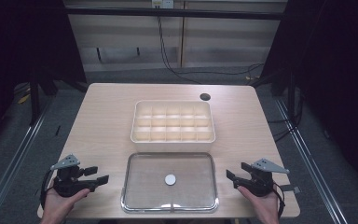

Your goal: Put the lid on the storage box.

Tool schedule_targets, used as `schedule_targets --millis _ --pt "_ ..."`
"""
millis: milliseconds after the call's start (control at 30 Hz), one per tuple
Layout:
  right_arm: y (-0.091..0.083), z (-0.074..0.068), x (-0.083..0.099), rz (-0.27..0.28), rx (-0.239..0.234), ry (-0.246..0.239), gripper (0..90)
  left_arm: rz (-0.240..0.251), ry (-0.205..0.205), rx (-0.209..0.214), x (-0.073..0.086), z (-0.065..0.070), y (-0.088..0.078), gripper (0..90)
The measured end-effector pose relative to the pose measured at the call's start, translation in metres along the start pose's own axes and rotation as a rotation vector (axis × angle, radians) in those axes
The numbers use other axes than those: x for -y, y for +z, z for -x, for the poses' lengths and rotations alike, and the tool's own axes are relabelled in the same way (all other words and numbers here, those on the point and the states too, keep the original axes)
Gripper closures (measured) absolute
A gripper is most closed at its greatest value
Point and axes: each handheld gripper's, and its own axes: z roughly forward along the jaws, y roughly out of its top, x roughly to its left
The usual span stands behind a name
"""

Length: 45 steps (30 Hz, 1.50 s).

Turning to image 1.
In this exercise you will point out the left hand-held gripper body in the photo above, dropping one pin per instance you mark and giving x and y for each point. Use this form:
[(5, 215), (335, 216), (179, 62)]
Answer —
[(66, 186)]

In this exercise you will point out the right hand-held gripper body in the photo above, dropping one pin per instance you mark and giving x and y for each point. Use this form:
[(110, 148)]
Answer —
[(261, 185)]

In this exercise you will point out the person's right hand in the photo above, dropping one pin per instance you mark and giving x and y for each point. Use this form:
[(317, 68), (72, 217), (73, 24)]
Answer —
[(262, 205)]

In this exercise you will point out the person's left hand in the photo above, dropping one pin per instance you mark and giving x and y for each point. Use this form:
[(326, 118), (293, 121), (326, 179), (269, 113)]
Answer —
[(56, 205)]

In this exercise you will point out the small black floor piece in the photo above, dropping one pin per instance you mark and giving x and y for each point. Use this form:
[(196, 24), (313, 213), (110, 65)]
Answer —
[(57, 130)]

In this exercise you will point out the clear plastic box lid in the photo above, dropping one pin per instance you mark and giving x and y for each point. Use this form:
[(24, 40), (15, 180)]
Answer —
[(155, 186)]

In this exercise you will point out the round black table grommet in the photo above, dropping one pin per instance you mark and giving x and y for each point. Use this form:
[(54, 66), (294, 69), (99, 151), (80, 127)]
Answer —
[(205, 96)]

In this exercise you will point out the white compartment storage box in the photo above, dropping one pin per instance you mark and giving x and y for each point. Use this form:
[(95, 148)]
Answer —
[(172, 126)]

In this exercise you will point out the black metal stand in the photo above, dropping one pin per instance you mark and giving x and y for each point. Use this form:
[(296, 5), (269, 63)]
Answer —
[(34, 99), (290, 93)]

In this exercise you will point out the yellow floor tape piece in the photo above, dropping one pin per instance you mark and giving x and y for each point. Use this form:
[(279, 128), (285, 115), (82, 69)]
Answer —
[(24, 99)]

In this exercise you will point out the black curtain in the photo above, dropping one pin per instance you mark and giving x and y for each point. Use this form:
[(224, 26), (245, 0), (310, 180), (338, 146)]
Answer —
[(332, 77), (21, 46)]

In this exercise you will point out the black horizontal metal bar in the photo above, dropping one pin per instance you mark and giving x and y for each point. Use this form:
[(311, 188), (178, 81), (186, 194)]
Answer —
[(174, 13)]

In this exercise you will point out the metal floor rail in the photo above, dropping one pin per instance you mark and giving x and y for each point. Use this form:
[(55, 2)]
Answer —
[(310, 161), (11, 168)]

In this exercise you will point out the white wall power outlet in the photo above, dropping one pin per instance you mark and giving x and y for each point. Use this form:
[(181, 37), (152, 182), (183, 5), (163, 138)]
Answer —
[(162, 3)]

